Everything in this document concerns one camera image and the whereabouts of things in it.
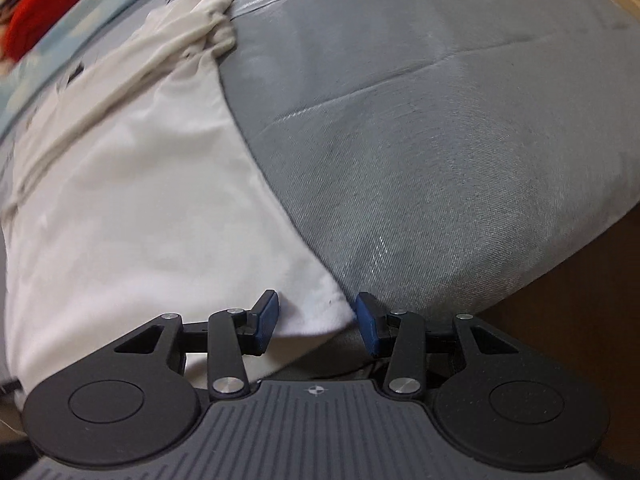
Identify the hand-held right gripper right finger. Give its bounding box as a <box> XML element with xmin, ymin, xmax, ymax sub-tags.
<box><xmin>354</xmin><ymin>292</ymin><xmax>507</xmax><ymax>397</ymax></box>

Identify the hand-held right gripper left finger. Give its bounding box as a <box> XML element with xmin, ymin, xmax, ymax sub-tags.
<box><xmin>114</xmin><ymin>289</ymin><xmax>280</xmax><ymax>402</ymax></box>

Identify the white t-shirt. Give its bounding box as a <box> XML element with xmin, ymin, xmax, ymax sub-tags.
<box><xmin>0</xmin><ymin>0</ymin><xmax>357</xmax><ymax>391</ymax></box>

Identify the deer print grey bed sheet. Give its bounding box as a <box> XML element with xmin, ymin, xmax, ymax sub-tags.
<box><xmin>0</xmin><ymin>0</ymin><xmax>640</xmax><ymax>381</ymax></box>

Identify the light blue cloud print blanket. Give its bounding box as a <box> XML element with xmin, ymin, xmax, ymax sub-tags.
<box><xmin>0</xmin><ymin>0</ymin><xmax>201</xmax><ymax>136</ymax></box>

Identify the red knitted blanket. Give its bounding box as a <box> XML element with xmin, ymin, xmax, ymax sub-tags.
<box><xmin>0</xmin><ymin>0</ymin><xmax>126</xmax><ymax>61</ymax></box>

